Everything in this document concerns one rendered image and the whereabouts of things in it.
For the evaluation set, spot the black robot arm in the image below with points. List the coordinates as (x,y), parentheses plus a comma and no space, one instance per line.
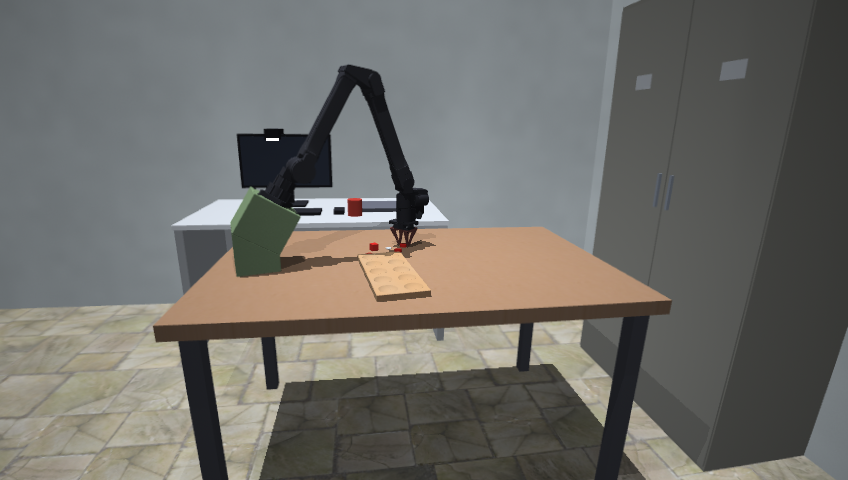
(303,171)

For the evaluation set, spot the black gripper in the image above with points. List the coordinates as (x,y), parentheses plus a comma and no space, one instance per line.
(400,223)

